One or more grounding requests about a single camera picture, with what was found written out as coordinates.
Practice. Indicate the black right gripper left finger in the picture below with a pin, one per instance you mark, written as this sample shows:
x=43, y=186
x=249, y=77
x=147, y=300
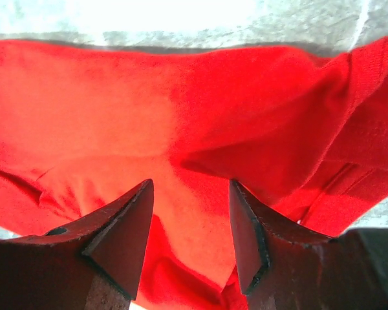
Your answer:
x=94, y=262

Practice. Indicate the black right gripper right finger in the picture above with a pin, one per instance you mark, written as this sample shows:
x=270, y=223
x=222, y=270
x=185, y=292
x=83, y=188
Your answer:
x=283, y=265

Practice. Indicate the bright red t shirt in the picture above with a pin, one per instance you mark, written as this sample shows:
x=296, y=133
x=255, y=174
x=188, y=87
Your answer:
x=79, y=127

